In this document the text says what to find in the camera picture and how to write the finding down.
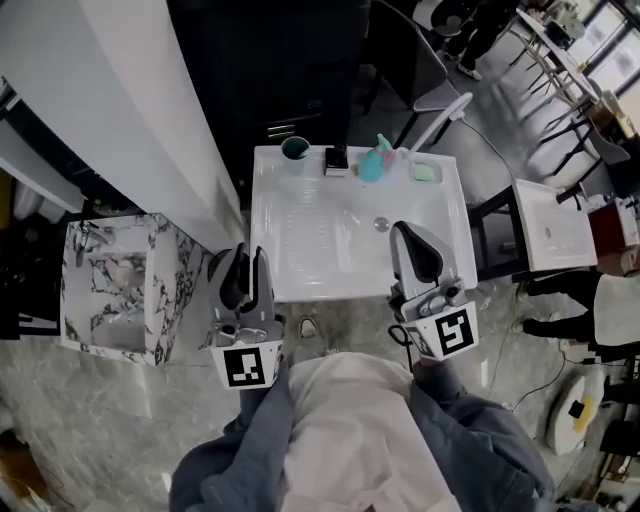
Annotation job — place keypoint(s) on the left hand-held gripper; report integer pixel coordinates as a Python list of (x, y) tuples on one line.
[(243, 350)]

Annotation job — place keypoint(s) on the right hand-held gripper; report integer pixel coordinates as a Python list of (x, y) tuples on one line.
[(445, 325)]

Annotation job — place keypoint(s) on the teal and pink toothbrush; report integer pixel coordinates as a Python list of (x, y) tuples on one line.
[(383, 142)]

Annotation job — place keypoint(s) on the person's right forearm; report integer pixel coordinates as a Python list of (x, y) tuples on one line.
[(480, 440)]

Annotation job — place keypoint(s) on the person's left forearm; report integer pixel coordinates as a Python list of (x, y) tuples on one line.
[(240, 450)]

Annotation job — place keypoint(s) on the grey cup with teal inside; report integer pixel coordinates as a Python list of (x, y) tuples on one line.
[(296, 152)]

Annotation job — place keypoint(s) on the metal sink drain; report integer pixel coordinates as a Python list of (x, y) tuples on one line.
[(381, 223)]

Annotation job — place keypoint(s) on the person's shoe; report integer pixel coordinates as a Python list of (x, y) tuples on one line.
[(309, 327)]

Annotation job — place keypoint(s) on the marble pattern sink cabinet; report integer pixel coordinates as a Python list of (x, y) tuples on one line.
[(165, 280)]

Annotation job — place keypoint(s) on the black metal stand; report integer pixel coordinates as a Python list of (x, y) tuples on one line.
[(492, 235)]

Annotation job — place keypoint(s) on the green soap bar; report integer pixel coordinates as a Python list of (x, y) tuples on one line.
[(423, 172)]

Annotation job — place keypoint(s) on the white soap dish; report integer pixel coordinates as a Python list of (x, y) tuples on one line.
[(439, 170)]

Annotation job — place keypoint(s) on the small white sink basin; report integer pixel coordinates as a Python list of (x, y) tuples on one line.
[(555, 225)]

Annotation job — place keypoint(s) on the chrome faucet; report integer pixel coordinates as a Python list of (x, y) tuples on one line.
[(90, 240)]

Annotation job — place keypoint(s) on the person's light pink top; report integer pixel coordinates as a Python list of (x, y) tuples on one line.
[(360, 430)]

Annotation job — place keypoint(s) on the grey mesh chair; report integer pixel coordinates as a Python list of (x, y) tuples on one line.
[(415, 60)]

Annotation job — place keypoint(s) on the black cabinet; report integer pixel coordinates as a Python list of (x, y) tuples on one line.
[(270, 65)]

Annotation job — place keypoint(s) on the round white disc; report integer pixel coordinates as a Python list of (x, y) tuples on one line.
[(570, 415)]

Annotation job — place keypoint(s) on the long white table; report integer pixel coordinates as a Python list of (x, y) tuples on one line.
[(560, 55)]

